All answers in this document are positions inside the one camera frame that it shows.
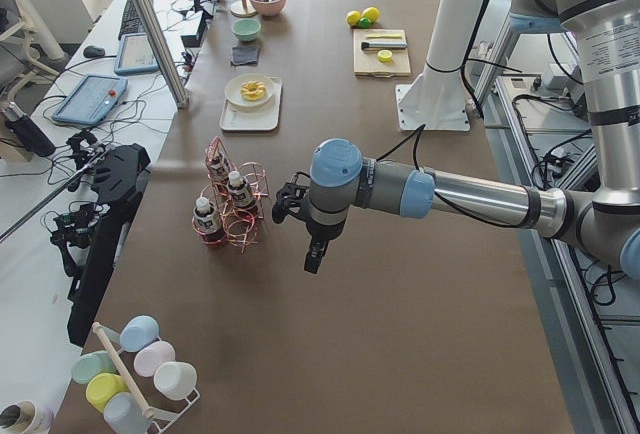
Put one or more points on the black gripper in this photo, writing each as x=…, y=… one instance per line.
x=321, y=230

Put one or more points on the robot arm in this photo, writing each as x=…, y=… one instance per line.
x=465, y=227

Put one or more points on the tea bottle front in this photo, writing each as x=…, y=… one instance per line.
x=208, y=223

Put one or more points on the tea bottle back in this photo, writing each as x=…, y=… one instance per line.
x=218, y=167

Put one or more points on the white serving tray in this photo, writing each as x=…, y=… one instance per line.
x=241, y=114

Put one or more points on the yellow donut pastry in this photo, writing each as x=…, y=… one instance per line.
x=253, y=91

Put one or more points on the white plate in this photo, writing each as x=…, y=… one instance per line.
x=232, y=90

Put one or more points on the white cup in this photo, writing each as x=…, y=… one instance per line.
x=175, y=379

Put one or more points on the pink cup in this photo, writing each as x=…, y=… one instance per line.
x=151, y=357

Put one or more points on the blue cup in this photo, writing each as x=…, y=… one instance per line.
x=138, y=333

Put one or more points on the half lemon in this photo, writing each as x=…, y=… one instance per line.
x=385, y=56

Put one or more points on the wooden cutting board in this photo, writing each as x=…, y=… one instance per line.
x=365, y=63

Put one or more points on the metal muddler tool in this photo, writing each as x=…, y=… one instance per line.
x=382, y=44

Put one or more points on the grey folded cloth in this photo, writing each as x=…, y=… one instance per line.
x=245, y=55

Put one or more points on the yellow plastic knife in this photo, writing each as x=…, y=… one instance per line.
x=384, y=35

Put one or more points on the green lime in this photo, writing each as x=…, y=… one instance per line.
x=364, y=23

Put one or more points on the green bowl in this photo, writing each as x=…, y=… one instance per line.
x=246, y=29

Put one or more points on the yellow lemon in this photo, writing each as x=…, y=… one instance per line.
x=353, y=17
x=371, y=13

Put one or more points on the grey-blue cup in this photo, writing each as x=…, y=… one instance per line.
x=123, y=415

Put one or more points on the yellow cup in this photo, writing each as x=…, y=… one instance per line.
x=102, y=388

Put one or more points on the green cup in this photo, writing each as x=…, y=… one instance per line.
x=90, y=365

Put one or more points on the blue teach pendant far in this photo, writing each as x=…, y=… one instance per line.
x=135, y=56

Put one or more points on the blue teach pendant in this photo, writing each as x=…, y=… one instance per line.
x=135, y=56
x=91, y=100

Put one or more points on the blue teach pendant near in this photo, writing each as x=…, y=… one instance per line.
x=91, y=100

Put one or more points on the black keyboard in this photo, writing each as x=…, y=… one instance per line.
x=131, y=22

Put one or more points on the black computer mouse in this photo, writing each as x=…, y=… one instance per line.
x=92, y=52

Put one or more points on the black water bottle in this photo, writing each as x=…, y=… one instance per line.
x=32, y=138

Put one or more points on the copper wire bottle rack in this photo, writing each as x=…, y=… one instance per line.
x=241, y=233

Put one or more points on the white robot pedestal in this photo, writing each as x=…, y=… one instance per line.
x=437, y=98

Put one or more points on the white wire cup rack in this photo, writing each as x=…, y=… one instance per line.
x=166, y=411

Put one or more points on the wooden rack handle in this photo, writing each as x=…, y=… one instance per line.
x=106, y=342

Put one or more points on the aluminium frame post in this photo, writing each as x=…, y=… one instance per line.
x=161, y=52

